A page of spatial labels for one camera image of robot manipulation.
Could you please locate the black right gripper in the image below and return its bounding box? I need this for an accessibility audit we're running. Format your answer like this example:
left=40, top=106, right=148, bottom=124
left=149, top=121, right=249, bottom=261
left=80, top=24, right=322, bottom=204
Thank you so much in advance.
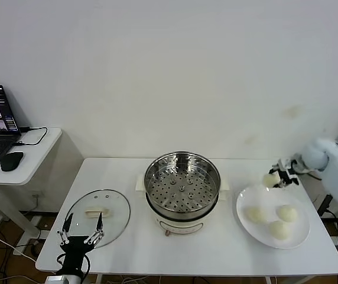
left=269, top=155, right=304, bottom=189

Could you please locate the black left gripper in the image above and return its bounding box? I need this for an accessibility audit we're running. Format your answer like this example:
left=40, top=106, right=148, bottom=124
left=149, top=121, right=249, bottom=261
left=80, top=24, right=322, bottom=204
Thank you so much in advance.
left=57, top=211, right=105, bottom=275

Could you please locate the white steamed baozi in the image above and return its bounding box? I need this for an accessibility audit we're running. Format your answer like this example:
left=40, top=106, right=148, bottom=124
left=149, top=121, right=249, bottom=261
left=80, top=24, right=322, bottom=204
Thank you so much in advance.
left=262, top=173, right=282, bottom=188
left=268, top=221, right=293, bottom=241
left=276, top=204, right=298, bottom=222
left=245, top=206, right=268, bottom=224

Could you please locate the round glass pot lid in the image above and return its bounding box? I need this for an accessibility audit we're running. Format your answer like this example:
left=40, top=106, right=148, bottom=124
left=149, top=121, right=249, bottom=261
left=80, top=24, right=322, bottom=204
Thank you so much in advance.
left=67, top=189, right=131, bottom=249

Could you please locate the perforated steel steamer basket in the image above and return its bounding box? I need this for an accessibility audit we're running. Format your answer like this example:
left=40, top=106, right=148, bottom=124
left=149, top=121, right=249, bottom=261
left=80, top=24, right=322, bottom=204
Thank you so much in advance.
left=144, top=151, right=222, bottom=216

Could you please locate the black power adapter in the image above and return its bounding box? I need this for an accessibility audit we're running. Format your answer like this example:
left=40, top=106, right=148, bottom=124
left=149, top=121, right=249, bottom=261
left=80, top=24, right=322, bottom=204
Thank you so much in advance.
left=318, top=193, right=334, bottom=217

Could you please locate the round white plate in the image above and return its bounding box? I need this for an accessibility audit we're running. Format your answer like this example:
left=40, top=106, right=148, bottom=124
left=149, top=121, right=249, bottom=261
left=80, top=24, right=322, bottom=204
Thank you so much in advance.
left=236, top=183, right=311, bottom=250

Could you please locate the white rounded side table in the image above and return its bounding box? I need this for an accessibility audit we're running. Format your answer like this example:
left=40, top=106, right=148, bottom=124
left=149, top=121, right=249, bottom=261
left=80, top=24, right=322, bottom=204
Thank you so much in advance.
left=0, top=127, right=84, bottom=247

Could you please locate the black computer mouse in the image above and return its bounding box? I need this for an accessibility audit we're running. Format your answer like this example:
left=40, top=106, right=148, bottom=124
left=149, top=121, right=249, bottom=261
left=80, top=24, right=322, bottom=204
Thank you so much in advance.
left=0, top=151, right=25, bottom=172

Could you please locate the cream electric cooker pot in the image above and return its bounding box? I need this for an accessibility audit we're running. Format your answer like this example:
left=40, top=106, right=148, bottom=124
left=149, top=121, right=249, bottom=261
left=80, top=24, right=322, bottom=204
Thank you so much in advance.
left=135, top=173, right=230, bottom=238

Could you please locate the black laptop charger cable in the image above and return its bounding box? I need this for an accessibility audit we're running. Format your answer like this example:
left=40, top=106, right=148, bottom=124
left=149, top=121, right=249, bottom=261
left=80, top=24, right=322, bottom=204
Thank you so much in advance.
left=12, top=126, right=48, bottom=146

